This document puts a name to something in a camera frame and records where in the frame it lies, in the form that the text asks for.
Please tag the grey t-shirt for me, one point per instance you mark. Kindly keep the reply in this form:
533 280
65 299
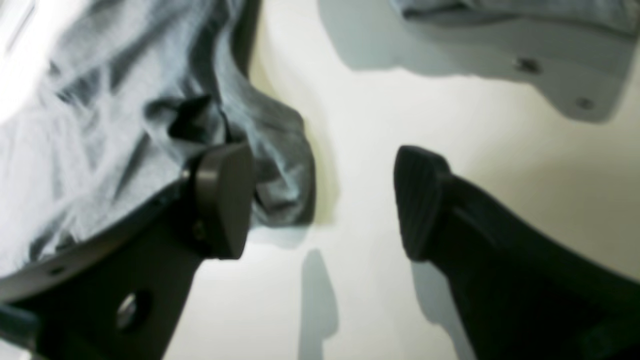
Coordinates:
134 90

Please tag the grey clothes pile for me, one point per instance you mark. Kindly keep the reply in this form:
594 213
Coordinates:
621 16

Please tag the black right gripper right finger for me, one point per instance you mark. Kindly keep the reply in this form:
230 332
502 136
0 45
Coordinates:
519 294

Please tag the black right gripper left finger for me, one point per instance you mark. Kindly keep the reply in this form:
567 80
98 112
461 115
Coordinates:
120 294

